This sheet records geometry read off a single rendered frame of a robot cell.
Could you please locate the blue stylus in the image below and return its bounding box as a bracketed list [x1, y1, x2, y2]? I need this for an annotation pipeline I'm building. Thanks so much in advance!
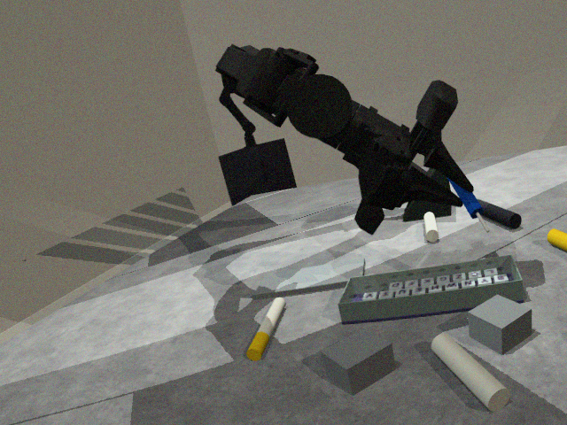
[447, 178, 489, 232]

